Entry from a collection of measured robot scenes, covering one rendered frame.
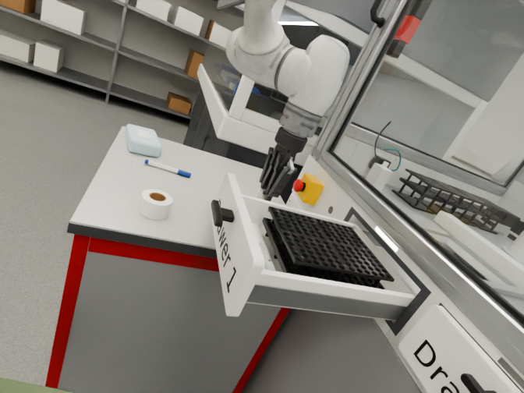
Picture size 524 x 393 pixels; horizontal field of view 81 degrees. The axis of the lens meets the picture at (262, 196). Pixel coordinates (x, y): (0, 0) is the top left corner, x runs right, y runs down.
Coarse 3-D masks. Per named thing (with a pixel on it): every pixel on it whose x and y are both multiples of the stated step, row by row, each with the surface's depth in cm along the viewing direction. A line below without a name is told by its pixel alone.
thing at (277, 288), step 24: (264, 216) 70; (312, 216) 73; (264, 240) 65; (384, 264) 66; (264, 288) 46; (288, 288) 48; (312, 288) 49; (336, 288) 50; (360, 288) 52; (384, 288) 64; (408, 288) 59; (336, 312) 53; (360, 312) 54; (384, 312) 56
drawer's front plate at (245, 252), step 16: (224, 192) 63; (240, 192) 59; (240, 208) 53; (224, 224) 58; (240, 224) 49; (240, 240) 48; (256, 240) 46; (224, 256) 53; (240, 256) 46; (256, 256) 42; (224, 272) 51; (240, 272) 44; (256, 272) 42; (224, 288) 49; (240, 288) 43; (240, 304) 44
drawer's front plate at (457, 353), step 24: (432, 312) 50; (408, 336) 53; (432, 336) 49; (456, 336) 46; (408, 360) 52; (456, 360) 45; (480, 360) 43; (432, 384) 48; (456, 384) 45; (480, 384) 42; (504, 384) 40
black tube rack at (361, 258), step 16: (272, 224) 65; (288, 224) 61; (304, 224) 64; (320, 224) 69; (336, 224) 72; (272, 240) 60; (304, 240) 58; (320, 240) 61; (336, 240) 65; (352, 240) 68; (288, 256) 56; (304, 256) 54; (320, 256) 55; (336, 256) 58; (352, 256) 60; (368, 256) 63; (288, 272) 52; (304, 272) 54; (320, 272) 57; (336, 272) 58; (352, 272) 55; (368, 272) 57; (384, 272) 61
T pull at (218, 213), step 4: (212, 200) 55; (216, 200) 55; (212, 204) 54; (216, 204) 54; (212, 208) 54; (216, 208) 53; (220, 208) 53; (224, 208) 54; (212, 212) 53; (216, 212) 52; (220, 212) 52; (224, 212) 53; (228, 212) 53; (232, 212) 54; (216, 216) 50; (220, 216) 51; (224, 216) 52; (228, 216) 52; (232, 216) 53; (216, 220) 50; (220, 220) 50; (224, 220) 52; (228, 220) 52; (232, 220) 53; (216, 224) 50; (220, 224) 50
